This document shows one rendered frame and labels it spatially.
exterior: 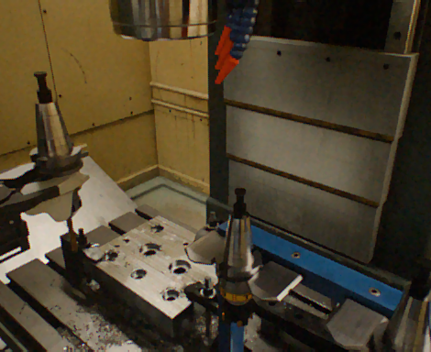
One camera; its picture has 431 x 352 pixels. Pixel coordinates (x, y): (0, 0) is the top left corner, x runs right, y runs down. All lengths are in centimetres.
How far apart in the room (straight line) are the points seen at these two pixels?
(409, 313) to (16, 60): 149
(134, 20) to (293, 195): 71
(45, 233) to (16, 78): 55
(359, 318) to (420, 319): 9
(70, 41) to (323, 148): 109
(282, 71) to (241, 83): 13
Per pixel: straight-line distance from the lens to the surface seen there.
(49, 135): 58
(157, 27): 62
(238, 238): 55
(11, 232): 59
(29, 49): 171
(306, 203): 117
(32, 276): 116
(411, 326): 48
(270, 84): 110
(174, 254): 99
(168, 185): 211
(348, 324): 53
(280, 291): 56
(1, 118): 170
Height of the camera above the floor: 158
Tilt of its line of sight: 26 degrees down
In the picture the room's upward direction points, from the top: straight up
